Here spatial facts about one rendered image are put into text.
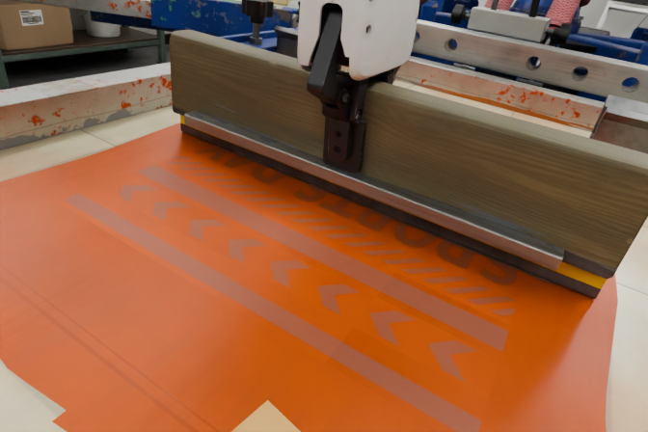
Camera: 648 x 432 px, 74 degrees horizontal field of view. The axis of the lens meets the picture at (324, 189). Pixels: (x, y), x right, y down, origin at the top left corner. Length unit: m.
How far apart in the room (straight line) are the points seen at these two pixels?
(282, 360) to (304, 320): 0.03
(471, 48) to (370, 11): 0.54
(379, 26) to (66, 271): 0.24
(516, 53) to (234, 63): 0.52
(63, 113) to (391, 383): 0.37
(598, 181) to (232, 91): 0.28
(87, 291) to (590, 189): 0.29
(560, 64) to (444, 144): 0.50
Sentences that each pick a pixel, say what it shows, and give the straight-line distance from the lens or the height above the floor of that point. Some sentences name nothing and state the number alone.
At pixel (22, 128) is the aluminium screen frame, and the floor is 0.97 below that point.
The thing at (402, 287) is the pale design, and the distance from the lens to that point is 0.29.
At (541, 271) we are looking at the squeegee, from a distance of 0.34.
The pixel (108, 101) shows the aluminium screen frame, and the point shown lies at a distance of 0.49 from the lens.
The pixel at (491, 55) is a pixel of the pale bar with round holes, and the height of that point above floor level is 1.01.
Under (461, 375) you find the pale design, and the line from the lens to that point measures 0.25.
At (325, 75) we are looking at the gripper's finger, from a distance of 0.27.
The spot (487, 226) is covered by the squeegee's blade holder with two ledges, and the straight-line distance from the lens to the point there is 0.31.
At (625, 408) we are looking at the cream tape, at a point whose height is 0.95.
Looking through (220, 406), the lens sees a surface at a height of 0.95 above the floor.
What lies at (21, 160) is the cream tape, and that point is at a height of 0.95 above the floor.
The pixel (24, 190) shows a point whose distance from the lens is 0.38.
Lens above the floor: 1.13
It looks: 29 degrees down
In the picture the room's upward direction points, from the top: 8 degrees clockwise
